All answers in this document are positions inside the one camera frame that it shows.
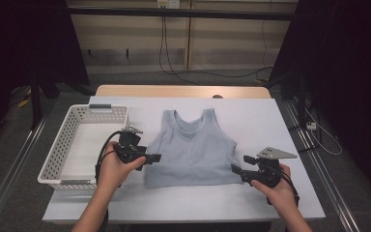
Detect white perforated plastic basket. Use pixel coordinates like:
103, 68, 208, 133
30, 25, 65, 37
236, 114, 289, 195
38, 103, 130, 191

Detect light blue tank top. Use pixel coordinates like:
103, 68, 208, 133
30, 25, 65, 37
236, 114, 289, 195
144, 107, 244, 189

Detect black curtain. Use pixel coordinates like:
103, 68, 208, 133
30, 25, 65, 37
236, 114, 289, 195
269, 0, 371, 207
0, 0, 91, 149

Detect wooden table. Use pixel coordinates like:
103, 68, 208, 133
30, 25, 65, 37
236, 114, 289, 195
95, 84, 272, 100

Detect person's left hand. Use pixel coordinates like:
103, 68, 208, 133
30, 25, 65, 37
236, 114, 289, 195
95, 140, 147, 191

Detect thin dark wall cable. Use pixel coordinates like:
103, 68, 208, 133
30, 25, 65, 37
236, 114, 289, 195
260, 18, 271, 81

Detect white floor cable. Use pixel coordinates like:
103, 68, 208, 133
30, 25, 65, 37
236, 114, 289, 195
303, 107, 344, 157

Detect metal floor rail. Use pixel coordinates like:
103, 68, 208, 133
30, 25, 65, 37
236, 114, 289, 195
283, 98, 363, 232
0, 96, 59, 232

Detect black wall cable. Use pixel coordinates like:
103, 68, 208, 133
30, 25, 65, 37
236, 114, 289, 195
163, 15, 274, 79
158, 15, 201, 86

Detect white wall socket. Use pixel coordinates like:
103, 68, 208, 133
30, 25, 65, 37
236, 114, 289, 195
157, 0, 182, 10

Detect person's right hand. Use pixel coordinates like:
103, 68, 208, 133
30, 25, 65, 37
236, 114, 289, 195
250, 163, 300, 213

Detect white table board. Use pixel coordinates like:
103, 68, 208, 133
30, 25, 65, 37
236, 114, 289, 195
42, 96, 327, 224

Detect long desk with dark edge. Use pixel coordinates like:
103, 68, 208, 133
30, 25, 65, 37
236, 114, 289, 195
67, 7, 299, 22

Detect right hand-held gripper cable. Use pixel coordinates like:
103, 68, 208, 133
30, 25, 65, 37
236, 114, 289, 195
267, 163, 300, 207

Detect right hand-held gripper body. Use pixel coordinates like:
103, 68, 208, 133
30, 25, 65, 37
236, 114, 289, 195
241, 147, 298, 189

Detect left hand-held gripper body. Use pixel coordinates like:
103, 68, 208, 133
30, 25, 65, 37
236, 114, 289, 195
114, 126, 148, 163

